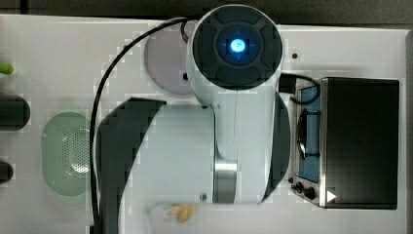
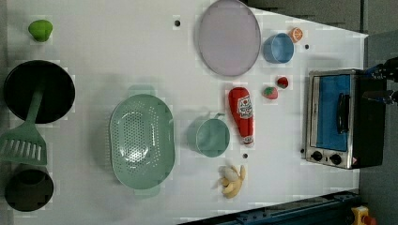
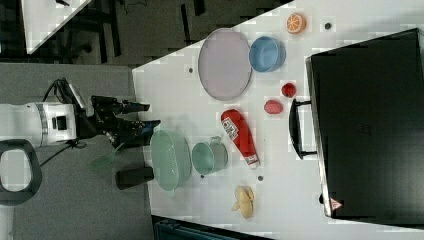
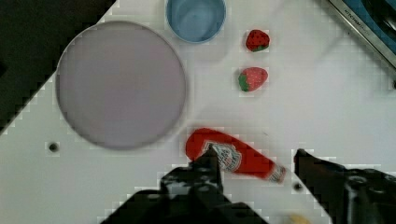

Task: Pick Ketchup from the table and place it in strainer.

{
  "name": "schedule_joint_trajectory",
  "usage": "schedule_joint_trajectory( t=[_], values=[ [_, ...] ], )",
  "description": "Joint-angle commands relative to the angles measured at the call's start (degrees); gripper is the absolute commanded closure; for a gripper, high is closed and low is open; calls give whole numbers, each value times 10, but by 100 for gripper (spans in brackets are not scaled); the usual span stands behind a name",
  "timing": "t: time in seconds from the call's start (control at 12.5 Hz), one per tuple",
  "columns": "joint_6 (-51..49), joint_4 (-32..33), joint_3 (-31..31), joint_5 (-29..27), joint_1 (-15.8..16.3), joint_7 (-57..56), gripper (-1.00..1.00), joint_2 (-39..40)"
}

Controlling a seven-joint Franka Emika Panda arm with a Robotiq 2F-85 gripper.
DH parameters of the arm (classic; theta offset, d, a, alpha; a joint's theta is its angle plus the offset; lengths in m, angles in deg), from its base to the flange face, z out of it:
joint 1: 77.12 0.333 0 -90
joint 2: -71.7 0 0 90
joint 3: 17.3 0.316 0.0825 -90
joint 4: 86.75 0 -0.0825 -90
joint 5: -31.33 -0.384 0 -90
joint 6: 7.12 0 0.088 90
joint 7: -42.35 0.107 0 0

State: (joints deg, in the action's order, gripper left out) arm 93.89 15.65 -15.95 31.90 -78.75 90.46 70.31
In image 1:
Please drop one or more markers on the green perforated strainer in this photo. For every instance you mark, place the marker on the green perforated strainer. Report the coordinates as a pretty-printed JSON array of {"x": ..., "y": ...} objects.
[{"x": 65, "y": 146}]

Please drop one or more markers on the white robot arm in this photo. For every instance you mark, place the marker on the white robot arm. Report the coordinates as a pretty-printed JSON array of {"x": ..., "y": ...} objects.
[{"x": 230, "y": 147}]

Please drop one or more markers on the green pear toy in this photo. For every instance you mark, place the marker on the green pear toy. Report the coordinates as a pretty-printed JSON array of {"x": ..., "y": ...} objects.
[{"x": 6, "y": 68}]

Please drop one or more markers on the lilac round plate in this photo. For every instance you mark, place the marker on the lilac round plate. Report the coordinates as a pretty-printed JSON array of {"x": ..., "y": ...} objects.
[{"x": 165, "y": 60}]

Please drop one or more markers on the black round bowl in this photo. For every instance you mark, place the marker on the black round bowl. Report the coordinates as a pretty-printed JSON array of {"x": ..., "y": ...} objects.
[{"x": 14, "y": 112}]

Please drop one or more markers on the peeled banana toy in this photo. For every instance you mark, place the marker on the peeled banana toy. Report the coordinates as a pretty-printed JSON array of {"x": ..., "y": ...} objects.
[{"x": 181, "y": 211}]

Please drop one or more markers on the black cup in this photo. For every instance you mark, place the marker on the black cup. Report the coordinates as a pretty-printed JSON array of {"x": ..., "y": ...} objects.
[{"x": 6, "y": 172}]

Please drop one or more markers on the black toaster oven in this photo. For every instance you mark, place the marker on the black toaster oven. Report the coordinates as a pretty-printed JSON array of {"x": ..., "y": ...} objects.
[{"x": 346, "y": 143}]

